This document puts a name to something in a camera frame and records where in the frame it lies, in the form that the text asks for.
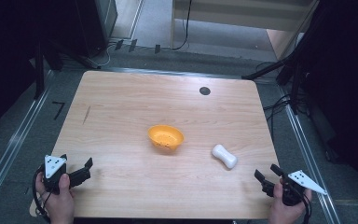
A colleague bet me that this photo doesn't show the black floor cables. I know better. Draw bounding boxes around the black floor cables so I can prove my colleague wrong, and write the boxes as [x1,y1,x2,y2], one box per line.
[261,92,311,138]

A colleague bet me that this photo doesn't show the white soap bar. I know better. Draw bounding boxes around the white soap bar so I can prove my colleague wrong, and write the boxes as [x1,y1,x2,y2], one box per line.
[211,143,239,170]

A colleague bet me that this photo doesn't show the person's right hand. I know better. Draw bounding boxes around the person's right hand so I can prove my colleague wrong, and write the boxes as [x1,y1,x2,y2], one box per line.
[267,181,313,224]

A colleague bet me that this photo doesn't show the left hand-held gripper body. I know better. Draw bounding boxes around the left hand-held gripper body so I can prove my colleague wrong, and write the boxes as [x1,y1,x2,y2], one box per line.
[42,154,82,196]

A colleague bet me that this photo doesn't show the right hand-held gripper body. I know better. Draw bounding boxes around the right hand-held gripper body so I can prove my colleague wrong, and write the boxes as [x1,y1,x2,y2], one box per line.
[262,169,328,207]

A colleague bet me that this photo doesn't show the dark curtain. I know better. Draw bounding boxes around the dark curtain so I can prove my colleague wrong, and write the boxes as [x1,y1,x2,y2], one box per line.
[292,0,358,200]
[0,0,78,140]

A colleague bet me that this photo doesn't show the orange oval soap dish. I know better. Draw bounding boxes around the orange oval soap dish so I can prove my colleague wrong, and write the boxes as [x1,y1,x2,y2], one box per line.
[146,124,186,151]

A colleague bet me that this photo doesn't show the metal floor rail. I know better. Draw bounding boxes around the metal floor rail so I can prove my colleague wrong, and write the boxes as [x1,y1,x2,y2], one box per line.
[278,85,343,224]
[0,70,55,217]

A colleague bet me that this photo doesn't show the white shelf unit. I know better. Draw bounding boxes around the white shelf unit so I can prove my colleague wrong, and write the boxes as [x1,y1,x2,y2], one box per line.
[170,0,321,62]

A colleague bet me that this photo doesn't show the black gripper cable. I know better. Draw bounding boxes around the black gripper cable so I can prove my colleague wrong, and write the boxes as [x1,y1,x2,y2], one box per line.
[300,190,313,224]
[32,165,51,222]

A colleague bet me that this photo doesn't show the white floor cable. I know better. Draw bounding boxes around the white floor cable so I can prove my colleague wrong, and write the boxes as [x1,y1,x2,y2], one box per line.
[93,42,119,69]

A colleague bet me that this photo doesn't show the black hanging cable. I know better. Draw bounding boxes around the black hanging cable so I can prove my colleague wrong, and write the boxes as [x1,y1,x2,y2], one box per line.
[171,0,194,52]

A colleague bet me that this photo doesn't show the black metal stand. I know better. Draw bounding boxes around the black metal stand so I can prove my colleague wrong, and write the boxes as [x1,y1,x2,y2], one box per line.
[241,52,309,116]
[33,36,63,101]

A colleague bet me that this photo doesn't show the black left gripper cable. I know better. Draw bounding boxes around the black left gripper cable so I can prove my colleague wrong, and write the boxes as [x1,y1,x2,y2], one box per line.
[32,165,51,222]

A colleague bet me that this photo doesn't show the black cabinet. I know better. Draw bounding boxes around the black cabinet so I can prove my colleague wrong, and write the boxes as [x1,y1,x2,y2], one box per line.
[73,0,118,60]

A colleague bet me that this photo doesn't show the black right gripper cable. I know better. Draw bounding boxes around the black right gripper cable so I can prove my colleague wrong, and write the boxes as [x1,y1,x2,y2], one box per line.
[300,190,313,224]

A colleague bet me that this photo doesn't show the person's left hand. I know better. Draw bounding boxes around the person's left hand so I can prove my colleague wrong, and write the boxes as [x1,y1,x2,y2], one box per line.
[34,173,76,224]

